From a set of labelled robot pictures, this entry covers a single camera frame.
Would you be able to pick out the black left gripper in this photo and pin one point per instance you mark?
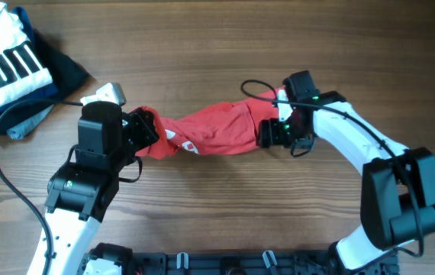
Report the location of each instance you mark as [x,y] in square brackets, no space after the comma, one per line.
[142,123]

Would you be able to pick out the white black printed folded shirt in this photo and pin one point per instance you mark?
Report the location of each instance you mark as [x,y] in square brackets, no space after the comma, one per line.
[4,57]

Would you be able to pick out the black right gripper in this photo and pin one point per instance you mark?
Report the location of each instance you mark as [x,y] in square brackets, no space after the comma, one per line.
[269,133]

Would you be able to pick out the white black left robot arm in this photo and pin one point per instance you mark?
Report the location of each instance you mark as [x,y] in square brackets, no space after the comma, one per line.
[82,189]

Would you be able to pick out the red soccer t-shirt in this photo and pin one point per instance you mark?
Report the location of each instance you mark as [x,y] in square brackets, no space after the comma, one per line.
[226,128]

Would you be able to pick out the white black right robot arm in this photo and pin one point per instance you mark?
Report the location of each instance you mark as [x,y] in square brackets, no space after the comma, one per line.
[397,204]

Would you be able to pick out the grey folded shirt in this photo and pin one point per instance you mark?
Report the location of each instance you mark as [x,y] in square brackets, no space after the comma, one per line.
[20,131]

